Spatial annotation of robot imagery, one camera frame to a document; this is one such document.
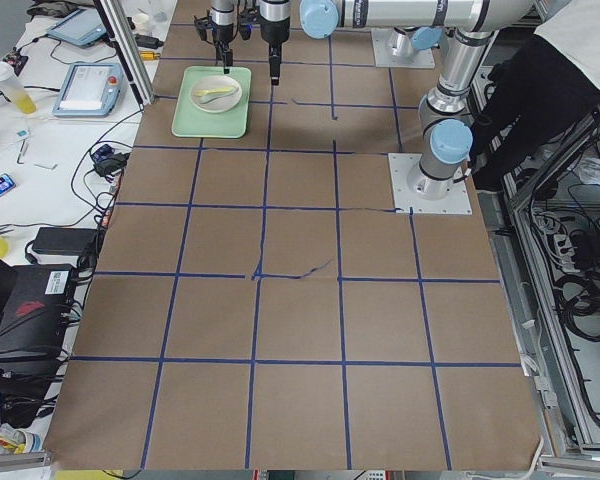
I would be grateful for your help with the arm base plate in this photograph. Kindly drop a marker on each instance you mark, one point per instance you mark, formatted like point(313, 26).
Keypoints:
point(405, 47)
point(415, 193)

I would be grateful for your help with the blue teach pendant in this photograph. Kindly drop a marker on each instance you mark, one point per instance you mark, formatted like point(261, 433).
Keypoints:
point(81, 28)
point(89, 90)

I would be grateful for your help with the bottle with yellow liquid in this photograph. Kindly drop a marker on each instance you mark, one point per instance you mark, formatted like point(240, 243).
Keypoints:
point(14, 91)

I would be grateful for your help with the aluminium frame post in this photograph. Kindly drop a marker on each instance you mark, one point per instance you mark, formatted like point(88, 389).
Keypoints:
point(117, 26)

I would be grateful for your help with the black laptop power brick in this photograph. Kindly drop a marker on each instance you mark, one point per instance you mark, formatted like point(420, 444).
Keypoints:
point(63, 241)

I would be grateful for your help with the black computer case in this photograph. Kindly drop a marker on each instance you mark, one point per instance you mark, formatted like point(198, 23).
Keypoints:
point(34, 303)

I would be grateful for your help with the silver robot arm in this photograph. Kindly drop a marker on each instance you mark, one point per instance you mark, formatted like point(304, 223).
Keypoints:
point(366, 77)
point(224, 5)

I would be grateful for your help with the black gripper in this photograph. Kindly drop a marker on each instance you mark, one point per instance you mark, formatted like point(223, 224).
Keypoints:
point(222, 33)
point(271, 27)

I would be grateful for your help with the yellow plastic fork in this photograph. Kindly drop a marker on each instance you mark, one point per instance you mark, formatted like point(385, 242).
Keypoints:
point(226, 90)

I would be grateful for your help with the person in white shirt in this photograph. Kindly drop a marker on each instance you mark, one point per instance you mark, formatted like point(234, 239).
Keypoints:
point(552, 82)

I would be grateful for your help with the white round plate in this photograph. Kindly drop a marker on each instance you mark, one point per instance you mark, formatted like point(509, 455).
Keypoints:
point(220, 105)

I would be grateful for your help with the light green plastic spoon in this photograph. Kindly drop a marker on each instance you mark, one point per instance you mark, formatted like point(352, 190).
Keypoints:
point(208, 99)

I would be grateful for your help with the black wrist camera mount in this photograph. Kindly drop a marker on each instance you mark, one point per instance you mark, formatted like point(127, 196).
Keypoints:
point(203, 25)
point(248, 17)

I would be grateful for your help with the white paper cup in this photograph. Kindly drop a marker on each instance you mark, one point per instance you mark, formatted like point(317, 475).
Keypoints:
point(142, 23)

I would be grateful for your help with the light green rectangular tray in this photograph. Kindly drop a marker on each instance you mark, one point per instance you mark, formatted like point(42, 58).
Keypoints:
point(224, 117)

